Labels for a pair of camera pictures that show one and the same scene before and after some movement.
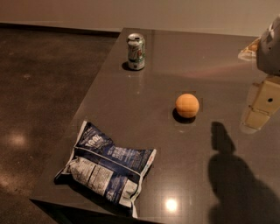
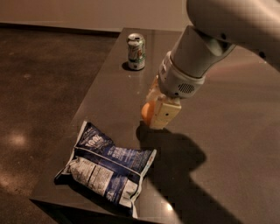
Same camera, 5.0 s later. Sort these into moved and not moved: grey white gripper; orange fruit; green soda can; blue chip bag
Moved: orange fruit; grey white gripper
Not moved: blue chip bag; green soda can
